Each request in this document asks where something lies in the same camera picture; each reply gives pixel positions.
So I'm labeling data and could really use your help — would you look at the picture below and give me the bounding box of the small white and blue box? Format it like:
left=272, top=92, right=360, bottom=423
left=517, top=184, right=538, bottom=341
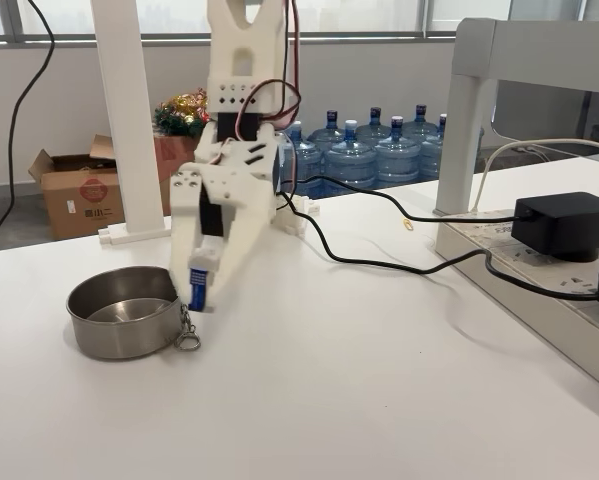
left=187, top=247, right=221, bottom=314

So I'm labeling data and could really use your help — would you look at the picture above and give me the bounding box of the red cardboard box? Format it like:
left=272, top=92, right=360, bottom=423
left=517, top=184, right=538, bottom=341
left=152, top=134, right=201, bottom=218

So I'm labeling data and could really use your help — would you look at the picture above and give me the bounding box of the open brown cardboard box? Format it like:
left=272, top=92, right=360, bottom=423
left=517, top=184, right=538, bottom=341
left=27, top=133, right=126, bottom=242

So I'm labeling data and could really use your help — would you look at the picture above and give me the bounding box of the round metal bowl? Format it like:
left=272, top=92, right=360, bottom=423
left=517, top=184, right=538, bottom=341
left=66, top=265, right=185, bottom=361

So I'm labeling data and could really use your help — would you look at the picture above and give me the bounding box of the blue water jug white cap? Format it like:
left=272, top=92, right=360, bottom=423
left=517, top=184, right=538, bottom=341
left=282, top=119, right=326, bottom=197
left=418, top=113, right=449, bottom=181
left=323, top=119, right=379, bottom=191
left=373, top=115, right=424, bottom=184

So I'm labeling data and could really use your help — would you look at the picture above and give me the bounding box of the christmas tinsel decoration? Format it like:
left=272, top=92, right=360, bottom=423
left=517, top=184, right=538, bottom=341
left=153, top=88, right=213, bottom=139

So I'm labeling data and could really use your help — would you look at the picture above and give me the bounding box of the metal keyring clasp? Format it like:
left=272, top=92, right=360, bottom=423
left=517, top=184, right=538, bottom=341
left=172, top=299, right=203, bottom=354

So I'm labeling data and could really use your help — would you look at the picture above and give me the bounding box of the white power strip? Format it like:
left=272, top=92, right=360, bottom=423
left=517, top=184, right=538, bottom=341
left=435, top=208, right=599, bottom=397

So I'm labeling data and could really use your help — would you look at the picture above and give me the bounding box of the white desk shelf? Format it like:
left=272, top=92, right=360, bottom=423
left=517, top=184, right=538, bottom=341
left=434, top=17, right=599, bottom=217

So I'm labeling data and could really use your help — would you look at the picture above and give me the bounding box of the black power adapter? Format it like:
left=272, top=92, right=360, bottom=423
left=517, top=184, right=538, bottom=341
left=510, top=191, right=599, bottom=264

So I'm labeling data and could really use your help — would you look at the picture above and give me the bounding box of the white camera stand post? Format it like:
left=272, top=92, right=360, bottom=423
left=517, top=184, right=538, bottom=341
left=89, top=0, right=173, bottom=245

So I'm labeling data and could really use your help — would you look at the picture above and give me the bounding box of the red black servo cable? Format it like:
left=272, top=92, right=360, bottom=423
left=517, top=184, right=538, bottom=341
left=208, top=0, right=304, bottom=169

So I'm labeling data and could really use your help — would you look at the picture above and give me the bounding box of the black power cable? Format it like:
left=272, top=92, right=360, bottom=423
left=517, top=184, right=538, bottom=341
left=278, top=189, right=599, bottom=301
left=289, top=175, right=528, bottom=222

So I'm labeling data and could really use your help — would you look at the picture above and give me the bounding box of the black hanging cable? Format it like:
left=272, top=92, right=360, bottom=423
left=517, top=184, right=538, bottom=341
left=0, top=0, right=57, bottom=254

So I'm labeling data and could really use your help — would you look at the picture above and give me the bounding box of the white cable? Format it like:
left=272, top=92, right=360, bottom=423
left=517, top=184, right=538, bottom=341
left=473, top=138, right=599, bottom=214

